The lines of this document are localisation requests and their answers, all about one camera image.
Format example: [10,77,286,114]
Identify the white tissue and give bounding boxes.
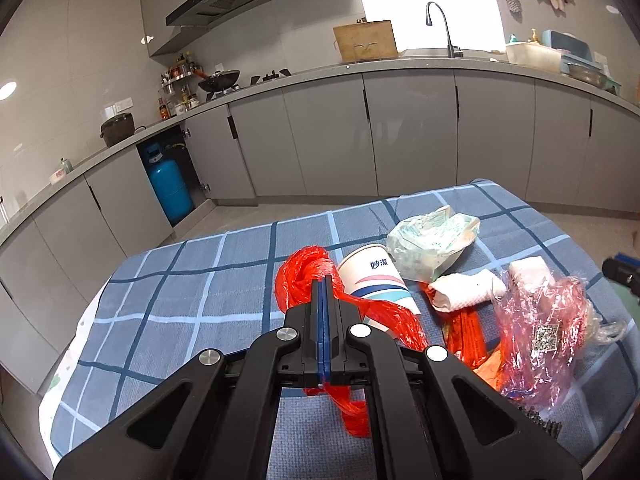
[427,269,508,313]

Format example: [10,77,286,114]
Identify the black wok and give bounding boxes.
[195,69,241,93]

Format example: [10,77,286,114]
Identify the spice rack with bottles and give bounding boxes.
[159,51,206,117]

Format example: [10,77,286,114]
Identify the white plastic basin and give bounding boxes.
[505,42,563,72]

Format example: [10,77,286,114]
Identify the light blue dish rack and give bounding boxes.
[542,29,623,93]

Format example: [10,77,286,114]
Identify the pink transparent plastic bag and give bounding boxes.
[492,275,626,413]

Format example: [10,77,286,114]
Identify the blue plaid tablecloth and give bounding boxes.
[39,178,621,480]

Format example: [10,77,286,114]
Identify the rolled white paper wad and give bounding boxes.
[507,257,551,292]

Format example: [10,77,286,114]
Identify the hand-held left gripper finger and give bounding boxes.
[52,279,326,480]
[325,275,583,480]

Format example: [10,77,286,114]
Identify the red plastic bag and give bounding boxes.
[275,246,431,438]

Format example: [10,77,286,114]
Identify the orange red wrapper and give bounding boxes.
[442,305,506,391]

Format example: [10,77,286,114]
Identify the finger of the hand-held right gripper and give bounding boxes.
[602,252,640,306]

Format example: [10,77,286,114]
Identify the dark rice cooker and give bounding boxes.
[100,114,137,147]

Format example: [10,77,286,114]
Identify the cardboard box on counter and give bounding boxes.
[332,20,400,61]

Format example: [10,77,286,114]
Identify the grey kitchen counter cabinets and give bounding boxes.
[0,55,640,396]

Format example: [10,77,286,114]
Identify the blue gas cylinder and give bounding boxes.
[141,142,195,222]

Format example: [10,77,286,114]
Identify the metal basin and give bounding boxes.
[567,62,610,86]

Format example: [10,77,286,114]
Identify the black gooseneck faucet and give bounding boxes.
[426,1,463,58]

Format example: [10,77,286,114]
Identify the gas stove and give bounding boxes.
[205,69,293,101]

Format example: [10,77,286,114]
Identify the white striped paper cup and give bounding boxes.
[336,244,423,333]

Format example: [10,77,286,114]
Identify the crumpled clear plastic bag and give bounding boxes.
[386,206,481,282]

